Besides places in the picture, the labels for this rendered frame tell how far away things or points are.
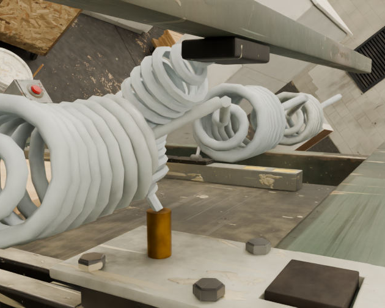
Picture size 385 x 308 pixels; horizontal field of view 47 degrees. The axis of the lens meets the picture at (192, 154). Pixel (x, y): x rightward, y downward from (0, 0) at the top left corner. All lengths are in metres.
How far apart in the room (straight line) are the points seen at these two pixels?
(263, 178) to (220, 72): 2.42
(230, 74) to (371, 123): 5.88
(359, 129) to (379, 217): 8.56
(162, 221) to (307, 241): 0.12
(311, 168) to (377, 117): 7.75
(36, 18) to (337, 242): 3.04
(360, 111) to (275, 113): 8.64
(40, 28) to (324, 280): 3.16
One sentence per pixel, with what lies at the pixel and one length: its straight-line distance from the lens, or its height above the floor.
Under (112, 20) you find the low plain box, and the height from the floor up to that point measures 0.04.
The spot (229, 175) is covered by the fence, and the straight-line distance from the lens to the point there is 1.03.
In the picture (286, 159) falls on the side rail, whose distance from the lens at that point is 1.23.
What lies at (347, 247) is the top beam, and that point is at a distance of 0.35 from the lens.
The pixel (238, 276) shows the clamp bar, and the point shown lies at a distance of 0.27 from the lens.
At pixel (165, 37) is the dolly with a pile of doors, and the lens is 5.04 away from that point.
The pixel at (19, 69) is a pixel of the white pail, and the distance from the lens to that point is 2.79.
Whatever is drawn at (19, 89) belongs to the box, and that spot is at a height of 0.92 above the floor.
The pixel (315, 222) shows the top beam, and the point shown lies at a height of 1.82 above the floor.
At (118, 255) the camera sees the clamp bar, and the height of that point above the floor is 1.76.
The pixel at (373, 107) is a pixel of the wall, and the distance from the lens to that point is 8.97.
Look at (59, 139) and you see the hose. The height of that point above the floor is 1.85.
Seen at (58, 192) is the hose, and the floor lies 1.84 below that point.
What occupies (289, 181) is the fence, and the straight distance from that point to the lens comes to 0.98.
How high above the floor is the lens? 1.96
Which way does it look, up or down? 28 degrees down
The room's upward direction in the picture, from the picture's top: 51 degrees clockwise
